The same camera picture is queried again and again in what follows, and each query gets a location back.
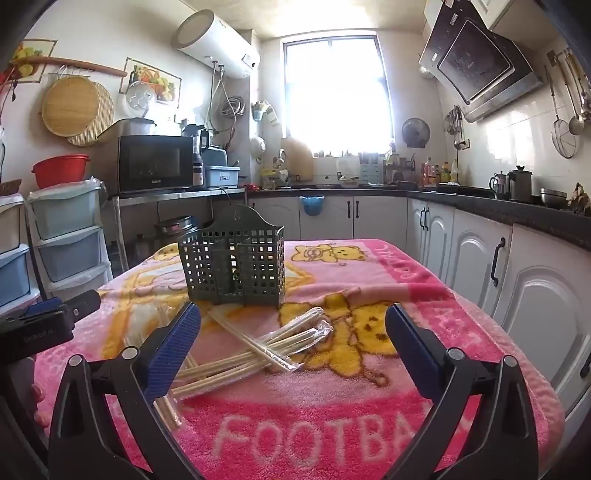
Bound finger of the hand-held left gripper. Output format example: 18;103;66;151
60;290;101;320
18;296;63;322

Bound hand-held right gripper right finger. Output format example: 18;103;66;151
385;302;539;480

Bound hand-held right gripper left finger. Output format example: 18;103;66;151
48;302;202;480

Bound bunch of chopsticks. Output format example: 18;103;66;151
152;305;334;432

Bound green plastic utensil basket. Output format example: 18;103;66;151
178;204;286;308

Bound person's left hand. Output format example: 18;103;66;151
18;357;49;428

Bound blue plastic drawer unit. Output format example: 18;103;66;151
0;194;42;310

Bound pale green plastic drawer unit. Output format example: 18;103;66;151
25;178;114;301

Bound pink printed blanket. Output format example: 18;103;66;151
32;237;566;480

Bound stacked steel pots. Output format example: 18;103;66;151
154;215;197;252

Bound white base cabinets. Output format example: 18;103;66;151
247;194;591;444

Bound red plastic basin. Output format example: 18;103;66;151
31;154;90;190

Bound steel shelf rack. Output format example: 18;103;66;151
111;187;247;273

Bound black microwave oven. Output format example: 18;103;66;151
116;134;195;195

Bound black kitchen countertop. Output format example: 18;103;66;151
247;182;591;252

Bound black cooktop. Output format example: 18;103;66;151
434;182;497;199

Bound black spice rack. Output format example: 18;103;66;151
385;152;416;185

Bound pale green knife block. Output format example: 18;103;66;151
359;154;384;185

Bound grey steel pot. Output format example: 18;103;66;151
99;117;158;141

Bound grey-blue plastic box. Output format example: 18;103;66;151
203;164;241;188

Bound woven straw mat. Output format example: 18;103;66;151
67;83;115;147

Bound round bamboo tray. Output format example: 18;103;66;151
41;76;100;137

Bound dark steel pot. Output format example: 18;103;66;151
508;165;534;203

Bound steel bowl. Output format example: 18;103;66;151
539;188;568;208

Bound wooden cutting board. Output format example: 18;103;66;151
281;138;315;183

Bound ginger root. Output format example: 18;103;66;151
567;182;591;217

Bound hanging kitchen tools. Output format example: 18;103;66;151
444;105;467;151

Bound wooden rolling pin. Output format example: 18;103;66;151
11;55;127;78

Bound kitchen window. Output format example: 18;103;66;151
283;34;395;155

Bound steel ladle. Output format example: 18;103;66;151
556;51;586;136

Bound white water heater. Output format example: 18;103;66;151
172;9;262;79

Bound black range hood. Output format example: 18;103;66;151
419;0;546;123

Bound row of hanging spoons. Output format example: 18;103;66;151
566;48;591;121

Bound small wall fan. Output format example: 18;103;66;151
401;117;431;148

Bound fruit wall poster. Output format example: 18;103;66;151
121;58;182;108
11;39;58;84

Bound white wall cabinet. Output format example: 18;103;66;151
480;0;555;33

